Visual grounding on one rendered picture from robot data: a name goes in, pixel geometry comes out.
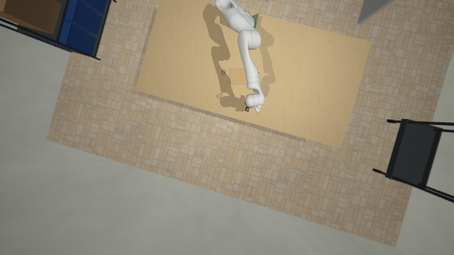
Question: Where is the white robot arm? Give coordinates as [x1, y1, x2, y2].
[215, 0, 265, 112]

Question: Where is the tan square mat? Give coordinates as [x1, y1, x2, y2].
[229, 68, 245, 84]

